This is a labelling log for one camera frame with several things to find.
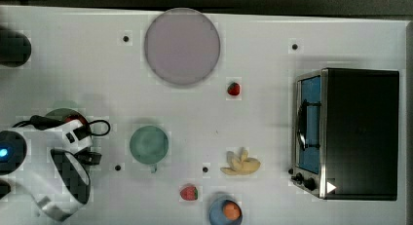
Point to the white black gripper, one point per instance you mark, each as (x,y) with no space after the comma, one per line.
(75,138)

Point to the red plush ketchup bottle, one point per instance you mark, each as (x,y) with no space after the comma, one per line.
(78,117)

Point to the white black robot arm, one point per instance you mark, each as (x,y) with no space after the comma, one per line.
(43,164)

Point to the green perforated strainer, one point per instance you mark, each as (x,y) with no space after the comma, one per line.
(62,108)

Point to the black pot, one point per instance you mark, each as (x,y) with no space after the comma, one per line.
(15,48)

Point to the large plush strawberry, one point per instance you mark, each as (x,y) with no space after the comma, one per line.
(189,193)

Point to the blue cup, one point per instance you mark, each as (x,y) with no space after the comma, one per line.
(216,215)

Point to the small plush strawberry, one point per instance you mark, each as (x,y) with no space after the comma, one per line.
(234,89)

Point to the peeled plush banana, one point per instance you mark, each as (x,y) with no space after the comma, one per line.
(240,164)

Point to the orange ball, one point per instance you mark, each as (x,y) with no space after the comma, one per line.
(231,211)

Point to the silver black toaster oven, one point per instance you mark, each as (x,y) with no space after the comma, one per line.
(346,131)

